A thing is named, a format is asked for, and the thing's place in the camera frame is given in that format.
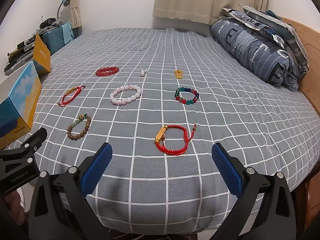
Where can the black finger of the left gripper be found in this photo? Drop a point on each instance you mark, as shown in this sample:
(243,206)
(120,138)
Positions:
(36,140)

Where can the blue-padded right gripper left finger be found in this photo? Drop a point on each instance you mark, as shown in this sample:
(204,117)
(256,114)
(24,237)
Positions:
(59,209)

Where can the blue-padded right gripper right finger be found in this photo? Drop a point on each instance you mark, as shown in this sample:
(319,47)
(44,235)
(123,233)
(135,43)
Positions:
(276,215)

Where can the blue yellow cardboard box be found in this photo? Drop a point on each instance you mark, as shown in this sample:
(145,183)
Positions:
(20,92)

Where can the person's hand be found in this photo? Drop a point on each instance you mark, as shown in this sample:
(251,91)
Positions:
(13,201)

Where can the grey suitcase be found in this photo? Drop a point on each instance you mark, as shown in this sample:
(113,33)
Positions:
(18,58)

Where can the teal suitcase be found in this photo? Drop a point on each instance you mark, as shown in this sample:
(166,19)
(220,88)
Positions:
(53,39)

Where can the teal cloth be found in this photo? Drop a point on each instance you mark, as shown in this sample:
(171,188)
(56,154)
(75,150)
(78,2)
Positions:
(67,31)

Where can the pile of dark gadgets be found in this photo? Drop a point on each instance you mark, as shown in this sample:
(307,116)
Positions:
(51,22)

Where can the grey checked bed sheet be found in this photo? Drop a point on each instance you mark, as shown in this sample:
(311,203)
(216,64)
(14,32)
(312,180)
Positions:
(161,99)

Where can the blue desk lamp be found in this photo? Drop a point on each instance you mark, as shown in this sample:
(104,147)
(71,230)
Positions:
(64,3)

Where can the tied beige curtain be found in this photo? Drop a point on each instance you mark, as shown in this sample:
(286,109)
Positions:
(75,14)

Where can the blue patterned folded duvet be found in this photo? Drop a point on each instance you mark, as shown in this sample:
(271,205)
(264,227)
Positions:
(264,58)

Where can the blue patterned pillow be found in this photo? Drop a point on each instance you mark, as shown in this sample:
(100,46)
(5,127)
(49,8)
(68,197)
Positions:
(275,30)

